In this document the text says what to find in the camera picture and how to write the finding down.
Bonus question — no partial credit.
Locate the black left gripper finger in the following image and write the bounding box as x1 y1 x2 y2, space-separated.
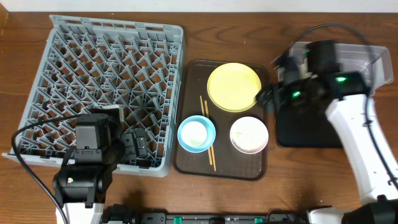
133 128 147 157
121 134 137 161

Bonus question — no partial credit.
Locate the yellow round plate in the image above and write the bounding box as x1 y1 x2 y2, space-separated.
207 63 262 113

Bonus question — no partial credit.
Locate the pink white bowl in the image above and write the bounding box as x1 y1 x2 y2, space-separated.
229 116 269 154

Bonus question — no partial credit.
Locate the light blue bowl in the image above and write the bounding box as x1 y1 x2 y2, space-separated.
177 115 216 153

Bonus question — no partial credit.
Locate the white cup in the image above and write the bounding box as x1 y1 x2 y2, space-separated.
181 121 207 147

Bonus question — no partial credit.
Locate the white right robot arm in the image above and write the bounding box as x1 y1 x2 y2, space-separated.
256 40 397 223

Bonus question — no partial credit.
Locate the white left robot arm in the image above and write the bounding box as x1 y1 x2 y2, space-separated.
53 110 147 223

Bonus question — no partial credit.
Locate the black waste tray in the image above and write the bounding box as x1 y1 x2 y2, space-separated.
275 90 342 148

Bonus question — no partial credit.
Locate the clear plastic bin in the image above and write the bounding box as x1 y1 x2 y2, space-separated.
289 42 394 96

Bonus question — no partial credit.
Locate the dark brown serving tray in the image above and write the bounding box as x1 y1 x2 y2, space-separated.
173 60 268 181

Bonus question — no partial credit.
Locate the wooden chopstick left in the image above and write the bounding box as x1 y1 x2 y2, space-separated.
199 95 213 166

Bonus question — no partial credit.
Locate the grey plastic dish rack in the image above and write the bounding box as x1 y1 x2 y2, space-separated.
17 15 186 177

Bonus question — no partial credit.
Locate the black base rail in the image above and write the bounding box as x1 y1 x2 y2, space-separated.
99 204 308 224

